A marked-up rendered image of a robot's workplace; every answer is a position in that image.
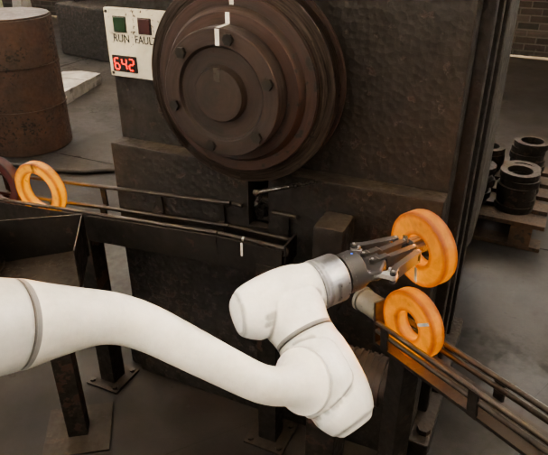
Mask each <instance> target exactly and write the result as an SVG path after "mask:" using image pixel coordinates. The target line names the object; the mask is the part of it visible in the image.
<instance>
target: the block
mask: <svg viewBox="0 0 548 455"><path fill-rule="evenodd" d="M354 226H355V219H354V217H353V216H351V215H347V214H342V213H338V212H333V211H326V212H325V213H324V215H323V216H322V217H321V218H320V220H319V221H318V222H317V223H316V224H315V226H314V228H313V250H312V259H314V258H317V257H319V256H322V255H326V254H333V255H336V254H339V253H342V252H344V251H347V250H350V243H352V242H353V237H354ZM342 303H343V302H340V303H338V304H336V305H333V306H331V307H329V308H328V309H327V310H331V311H338V310H339V308H340V307H341V305H342Z"/></svg>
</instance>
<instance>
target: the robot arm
mask: <svg viewBox="0 0 548 455"><path fill-rule="evenodd" d="M391 241H393V243H391ZM427 250H428V248H427V245H426V244H425V243H424V241H423V240H422V239H421V238H420V237H419V236H414V237H409V238H408V236H407V235H403V238H402V239H401V238H399V236H390V237H382V238H378V239H374V240H369V241H365V242H352V243H350V250H347V251H344V252H342V253H339V254H336V255H333V254H326V255H322V256H319V257H317V258H314V259H312V260H308V261H305V262H304V263H301V264H297V265H284V266H280V267H277V268H275V269H273V270H270V271H268V272H265V273H263V274H260V275H258V276H257V277H255V278H253V279H251V280H249V281H248V282H246V283H244V284H242V285H241V286H239V287H238V288H237V289H236V290H235V292H234V294H233V295H232V297H231V299H230V303H229V311H230V315H231V318H232V321H233V323H234V325H235V328H236V330H237V332H238V334H239V335H240V336H242V337H244V338H247V339H256V340H262V339H269V341H270V342H271V343H272V344H273V345H274V346H275V347H276V349H277V350H278V352H279V354H280V358H279V359H278V361H277V364H276V367H274V366H269V365H267V364H264V363H262V362H259V361H257V360H255V359H253V358H251V357H250V356H248V355H246V354H244V353H242V352H241V351H239V350H237V349H235V348H233V347H231V346H229V345H228V344H227V343H225V342H223V341H221V340H220V339H217V338H215V337H213V336H212V335H210V334H208V333H207V332H205V331H204V330H201V329H199V328H198V327H196V326H194V325H192V324H190V323H189V322H187V321H186V320H183V319H182V318H180V317H178V316H176V315H174V314H173V313H171V312H169V311H167V310H165V309H163V308H161V307H159V306H156V305H154V304H152V303H150V302H147V301H144V300H141V299H138V298H135V297H133V296H130V295H126V294H122V293H119V292H110V291H104V290H99V289H90V288H82V287H75V286H68V285H61V284H54V283H44V282H38V281H34V280H28V279H22V278H4V277H0V376H5V375H8V374H12V373H15V372H19V371H23V370H26V369H29V368H32V367H36V366H38V365H40V364H43V363H45V362H48V361H50V360H53V359H55V358H59V357H62V356H65V355H68V354H70V353H73V352H76V351H79V350H82V349H84V348H90V347H94V346H99V345H118V346H123V347H128V348H133V349H136V350H138V351H141V352H144V353H145V354H148V355H150V356H152V357H154V358H158V359H160V360H161V361H163V362H166V363H168V364H170V365H172V366H174V367H177V368H179V369H181V370H183V371H185V372H187V373H189V374H192V375H194V376H196V377H198V378H200V379H203V380H205V381H207V382H209V383H211V384H213V385H216V386H218V387H220V388H222V389H224V390H227V391H229V392H230V393H232V394H234V395H238V396H240V397H243V398H245V399H247V400H249V401H252V402H255V403H258V404H264V405H270V406H286V407H287V408H288V409H289V410H290V411H291V412H293V413H296V414H299V415H302V416H306V417H307V418H309V419H312V420H313V421H314V423H315V424H316V425H317V427H319V428H320V429H321V430H322V431H324V432H326V433H327V434H328V435H330V436H332V437H339V438H345V437H346V436H348V435H350V434H351V433H352V432H354V431H355V430H356V429H358V428H359V427H361V426H362V425H363V424H365V423H366V422H367V421H368V420H369V419H370V418H371V416H372V411H373V408H374V401H373V396H372V392H371V389H370V386H369V383H368V381H367V377H366V375H365V373H364V371H363V369H362V367H361V365H360V364H359V363H358V360H357V358H356V356H355V355H354V353H353V351H352V350H351V348H350V346H349V345H348V343H347V341H346V340H345V339H344V338H343V337H342V335H341V334H340V333H339V332H338V331H337V329H336V328H335V326H334V325H333V323H332V322H331V320H330V317H329V314H328V313H327V310H326V309H328V308H329V307H331V306H333V305H336V304H338V303H340V302H344V301H345V300H347V299H348V298H349V296H350V295H351V294H352V293H354V292H357V291H359V290H361V289H363V288H365V287H366V286H367V284H368V283H370V282H372V281H378V280H380V279H381V278H384V279H387V280H389V283H390V284H395V283H396V281H397V279H398V278H399V277H401V276H402V275H403V274H405V273H406V272H408V271H409V270H411V269H412V268H413V267H415V266H416V265H418V264H419V263H420V262H421V253H422V252H425V251H427Z"/></svg>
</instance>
